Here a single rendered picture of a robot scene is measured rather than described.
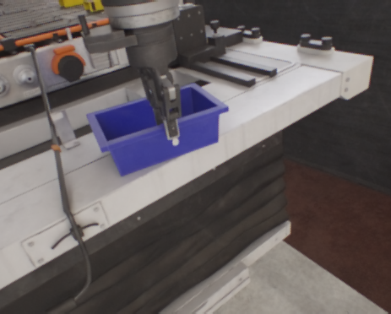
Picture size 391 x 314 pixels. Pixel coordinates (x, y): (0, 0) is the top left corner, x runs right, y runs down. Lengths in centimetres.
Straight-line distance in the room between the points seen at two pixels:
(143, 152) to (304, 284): 101
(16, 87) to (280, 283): 113
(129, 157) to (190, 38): 61
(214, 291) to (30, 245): 50
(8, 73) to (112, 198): 46
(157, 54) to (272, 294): 111
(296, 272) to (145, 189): 99
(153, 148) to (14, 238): 25
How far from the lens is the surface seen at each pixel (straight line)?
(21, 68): 92
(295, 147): 203
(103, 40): 48
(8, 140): 96
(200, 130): 62
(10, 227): 60
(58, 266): 68
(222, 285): 93
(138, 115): 70
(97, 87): 102
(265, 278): 146
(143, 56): 50
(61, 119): 76
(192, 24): 111
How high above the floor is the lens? 117
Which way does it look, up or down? 33 degrees down
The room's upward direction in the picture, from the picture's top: 9 degrees counter-clockwise
